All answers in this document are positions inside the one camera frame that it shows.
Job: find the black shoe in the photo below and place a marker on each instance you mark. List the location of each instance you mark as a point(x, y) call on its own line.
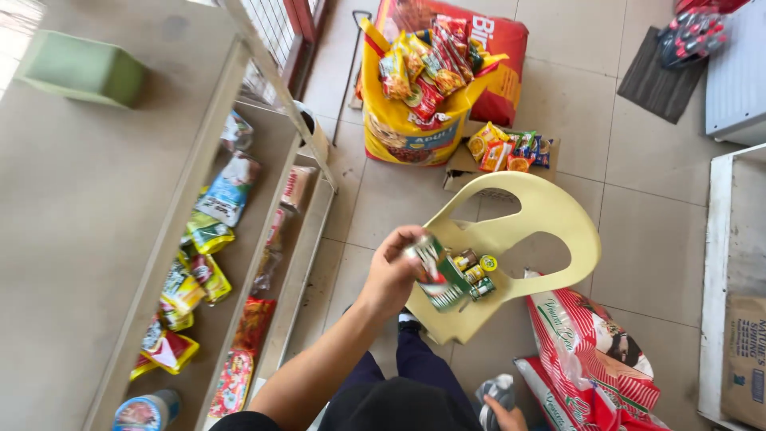
point(410, 323)

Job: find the grey door mat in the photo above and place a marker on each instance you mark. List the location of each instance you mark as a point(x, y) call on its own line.
point(655, 84)

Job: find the brown cardboard carton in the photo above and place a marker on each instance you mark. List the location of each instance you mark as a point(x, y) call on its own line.
point(745, 359)

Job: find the red white rice sack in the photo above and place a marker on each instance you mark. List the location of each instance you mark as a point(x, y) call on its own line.
point(580, 335)
point(550, 401)

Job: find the black metal rod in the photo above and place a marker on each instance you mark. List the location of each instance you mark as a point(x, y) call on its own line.
point(350, 78)

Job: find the person's right fingers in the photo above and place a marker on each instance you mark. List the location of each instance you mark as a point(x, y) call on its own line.
point(494, 404)

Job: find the person's right hand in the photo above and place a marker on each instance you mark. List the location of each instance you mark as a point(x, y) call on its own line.
point(508, 419)

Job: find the heap of small sachets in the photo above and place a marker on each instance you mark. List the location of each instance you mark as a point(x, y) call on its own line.
point(505, 149)

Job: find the black shirt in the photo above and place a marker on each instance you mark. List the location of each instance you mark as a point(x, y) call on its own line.
point(395, 410)

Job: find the person's left hand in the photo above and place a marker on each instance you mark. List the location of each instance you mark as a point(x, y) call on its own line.
point(386, 281)

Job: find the green plastic container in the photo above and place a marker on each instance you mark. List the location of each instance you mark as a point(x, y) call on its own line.
point(81, 69)

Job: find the cream plastic chair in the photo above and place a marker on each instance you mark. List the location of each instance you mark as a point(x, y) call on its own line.
point(538, 209)

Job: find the white appliance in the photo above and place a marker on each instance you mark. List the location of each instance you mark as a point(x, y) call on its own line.
point(739, 78)

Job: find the red yellow printed packet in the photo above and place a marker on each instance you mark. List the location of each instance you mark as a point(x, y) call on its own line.
point(232, 383)

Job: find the row of colourful shelf packets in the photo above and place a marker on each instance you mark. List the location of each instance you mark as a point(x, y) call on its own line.
point(203, 239)

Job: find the bunch of snack packets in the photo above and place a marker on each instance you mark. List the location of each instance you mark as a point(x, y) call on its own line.
point(434, 66)

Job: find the green red drink sachet strip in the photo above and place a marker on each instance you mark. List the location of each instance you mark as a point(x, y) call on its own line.
point(446, 281)

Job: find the grey shoe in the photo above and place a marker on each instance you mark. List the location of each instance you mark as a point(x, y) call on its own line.
point(496, 386)

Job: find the flat cardboard box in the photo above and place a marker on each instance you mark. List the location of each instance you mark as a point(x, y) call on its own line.
point(458, 167)

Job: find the white wooden counter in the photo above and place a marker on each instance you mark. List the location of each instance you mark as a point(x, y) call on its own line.
point(718, 269)

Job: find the yellow lid small can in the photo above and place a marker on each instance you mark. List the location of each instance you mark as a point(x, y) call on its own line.
point(488, 263)

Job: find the yellow pet food bag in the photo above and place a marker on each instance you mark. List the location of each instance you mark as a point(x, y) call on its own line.
point(401, 131)

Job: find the red snack packet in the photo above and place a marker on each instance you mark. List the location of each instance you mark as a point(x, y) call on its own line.
point(254, 323)

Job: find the beige packet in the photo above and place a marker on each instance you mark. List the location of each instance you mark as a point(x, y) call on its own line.
point(297, 188)

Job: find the red large feed sack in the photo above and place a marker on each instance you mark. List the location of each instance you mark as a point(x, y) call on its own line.
point(505, 72)

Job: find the person's left fingers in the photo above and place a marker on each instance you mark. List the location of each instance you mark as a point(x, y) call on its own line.
point(404, 236)

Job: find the clear plastic packets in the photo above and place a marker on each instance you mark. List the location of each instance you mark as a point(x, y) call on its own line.
point(269, 257)

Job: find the blue lid jar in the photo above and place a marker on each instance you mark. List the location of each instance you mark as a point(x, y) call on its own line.
point(143, 412)

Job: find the navy trousers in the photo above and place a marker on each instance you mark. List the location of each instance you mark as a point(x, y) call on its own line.
point(413, 365)

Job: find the green small can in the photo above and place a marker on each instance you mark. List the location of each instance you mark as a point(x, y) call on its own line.
point(482, 288)

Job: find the beige wooden shelf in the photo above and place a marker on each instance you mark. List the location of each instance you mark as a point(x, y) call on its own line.
point(90, 209)

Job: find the red wooden door frame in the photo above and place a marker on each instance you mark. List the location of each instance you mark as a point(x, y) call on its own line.
point(302, 42)

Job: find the red black bottle pack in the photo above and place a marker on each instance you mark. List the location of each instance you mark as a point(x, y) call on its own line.
point(691, 36)

